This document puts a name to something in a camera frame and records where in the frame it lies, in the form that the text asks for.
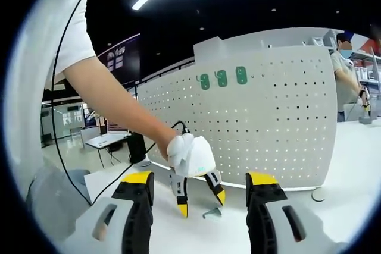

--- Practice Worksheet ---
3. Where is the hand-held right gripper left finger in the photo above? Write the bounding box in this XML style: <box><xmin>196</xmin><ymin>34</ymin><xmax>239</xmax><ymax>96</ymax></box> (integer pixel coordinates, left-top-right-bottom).
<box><xmin>59</xmin><ymin>170</ymin><xmax>155</xmax><ymax>254</ymax></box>

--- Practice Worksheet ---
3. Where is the dark wall display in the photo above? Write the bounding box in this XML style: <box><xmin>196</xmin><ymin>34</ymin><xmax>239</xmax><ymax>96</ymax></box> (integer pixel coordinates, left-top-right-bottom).
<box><xmin>96</xmin><ymin>32</ymin><xmax>141</xmax><ymax>85</ymax></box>

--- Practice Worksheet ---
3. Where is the white perforated mounting plate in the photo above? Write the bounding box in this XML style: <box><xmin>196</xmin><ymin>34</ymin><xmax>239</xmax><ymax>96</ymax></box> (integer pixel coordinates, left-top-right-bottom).
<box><xmin>137</xmin><ymin>44</ymin><xmax>337</xmax><ymax>203</ymax></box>

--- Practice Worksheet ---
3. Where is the green hook assembly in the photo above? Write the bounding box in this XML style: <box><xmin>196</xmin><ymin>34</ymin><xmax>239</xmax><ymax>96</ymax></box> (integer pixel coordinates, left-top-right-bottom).
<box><xmin>214</xmin><ymin>69</ymin><xmax>229</xmax><ymax>88</ymax></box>
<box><xmin>202</xmin><ymin>206</ymin><xmax>223</xmax><ymax>219</ymax></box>
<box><xmin>235</xmin><ymin>65</ymin><xmax>248</xmax><ymax>85</ymax></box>
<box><xmin>198</xmin><ymin>73</ymin><xmax>211</xmax><ymax>90</ymax></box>

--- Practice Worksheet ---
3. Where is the black cylindrical object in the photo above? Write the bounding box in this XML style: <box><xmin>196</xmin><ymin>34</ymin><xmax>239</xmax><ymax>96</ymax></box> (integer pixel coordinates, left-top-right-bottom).
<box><xmin>127</xmin><ymin>131</ymin><xmax>148</xmax><ymax>165</ymax></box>

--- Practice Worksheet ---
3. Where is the white desk partition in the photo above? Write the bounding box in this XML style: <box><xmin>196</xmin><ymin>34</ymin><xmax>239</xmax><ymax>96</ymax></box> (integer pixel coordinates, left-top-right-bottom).
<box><xmin>193</xmin><ymin>27</ymin><xmax>340</xmax><ymax>64</ymax></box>

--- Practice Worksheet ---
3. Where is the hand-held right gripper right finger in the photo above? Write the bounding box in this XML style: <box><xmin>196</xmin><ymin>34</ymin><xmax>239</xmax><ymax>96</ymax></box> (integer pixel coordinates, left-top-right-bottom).
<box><xmin>245</xmin><ymin>171</ymin><xmax>351</xmax><ymax>254</ymax></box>

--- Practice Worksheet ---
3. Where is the white side table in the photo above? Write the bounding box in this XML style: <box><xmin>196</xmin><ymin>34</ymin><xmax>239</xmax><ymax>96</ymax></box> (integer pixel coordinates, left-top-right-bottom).
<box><xmin>84</xmin><ymin>133</ymin><xmax>129</xmax><ymax>169</ymax></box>

